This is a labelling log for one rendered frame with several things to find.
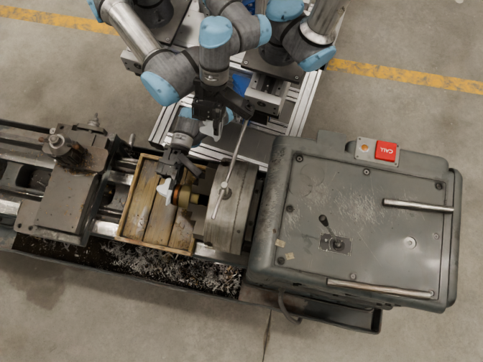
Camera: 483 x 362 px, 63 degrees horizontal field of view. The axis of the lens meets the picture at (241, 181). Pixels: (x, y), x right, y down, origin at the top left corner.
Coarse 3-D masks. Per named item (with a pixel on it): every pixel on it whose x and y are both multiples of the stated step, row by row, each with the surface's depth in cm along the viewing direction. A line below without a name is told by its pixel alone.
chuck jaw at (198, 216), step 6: (192, 204) 133; (192, 210) 132; (198, 210) 132; (204, 210) 132; (192, 216) 130; (198, 216) 131; (204, 216) 131; (192, 222) 131; (198, 222) 129; (204, 222) 130; (198, 228) 128; (198, 234) 127
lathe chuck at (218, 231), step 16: (224, 160) 130; (240, 160) 134; (224, 176) 123; (240, 176) 123; (240, 192) 120; (208, 208) 120; (224, 208) 120; (208, 224) 121; (224, 224) 120; (208, 240) 125; (224, 240) 123
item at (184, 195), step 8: (176, 184) 136; (184, 184) 136; (176, 192) 133; (184, 192) 133; (192, 192) 134; (176, 200) 133; (184, 200) 132; (192, 200) 133; (200, 200) 139; (184, 208) 135
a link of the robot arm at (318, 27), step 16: (320, 0) 108; (336, 0) 105; (320, 16) 110; (336, 16) 109; (288, 32) 122; (304, 32) 116; (320, 32) 114; (288, 48) 125; (304, 48) 119; (320, 48) 118; (304, 64) 122; (320, 64) 125
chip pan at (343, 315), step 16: (0, 128) 204; (16, 128) 204; (0, 240) 187; (240, 288) 179; (272, 304) 177; (288, 304) 177; (304, 304) 177; (320, 304) 177; (336, 304) 177; (336, 320) 175; (352, 320) 175; (368, 320) 175
